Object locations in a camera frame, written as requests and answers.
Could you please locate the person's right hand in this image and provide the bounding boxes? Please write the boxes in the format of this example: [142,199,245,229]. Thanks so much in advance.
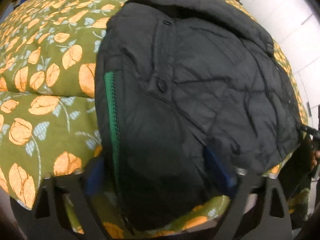
[311,149,320,169]

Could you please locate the green patterned cloth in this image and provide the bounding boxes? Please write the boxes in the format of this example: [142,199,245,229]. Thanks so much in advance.
[287,189,311,221]

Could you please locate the green floral bedspread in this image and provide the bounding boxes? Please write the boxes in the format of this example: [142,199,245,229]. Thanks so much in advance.
[0,0,308,240]

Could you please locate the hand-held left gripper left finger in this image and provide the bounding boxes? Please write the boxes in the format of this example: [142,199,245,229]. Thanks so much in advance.
[32,155,108,240]

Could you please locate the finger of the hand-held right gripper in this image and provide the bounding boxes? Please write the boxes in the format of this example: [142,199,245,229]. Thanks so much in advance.
[299,123,320,141]

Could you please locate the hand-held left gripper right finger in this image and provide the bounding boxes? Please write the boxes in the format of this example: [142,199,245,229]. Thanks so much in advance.
[204,145,293,240]

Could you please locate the black puffer jacket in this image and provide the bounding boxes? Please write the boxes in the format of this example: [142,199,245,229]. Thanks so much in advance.
[94,0,302,232]

